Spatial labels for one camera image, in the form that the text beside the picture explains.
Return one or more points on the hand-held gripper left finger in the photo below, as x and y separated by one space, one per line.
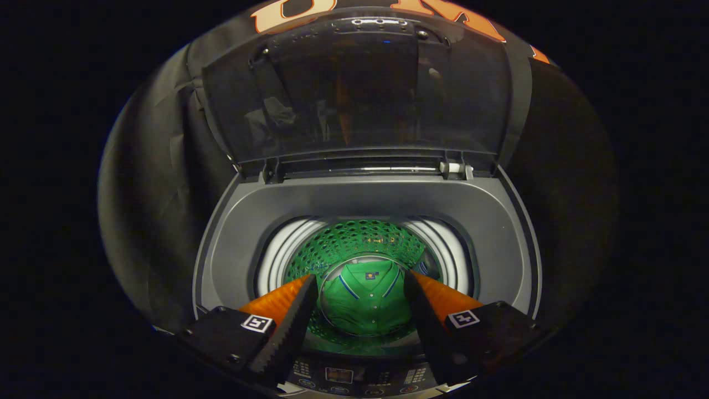
288 332

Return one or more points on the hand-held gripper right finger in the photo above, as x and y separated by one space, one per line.
429 332

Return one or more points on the green polo shirt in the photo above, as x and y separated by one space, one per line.
365 305

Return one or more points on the grey washing machine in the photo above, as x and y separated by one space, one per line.
376 197

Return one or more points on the dark washing machine lid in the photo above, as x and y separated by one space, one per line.
354 94

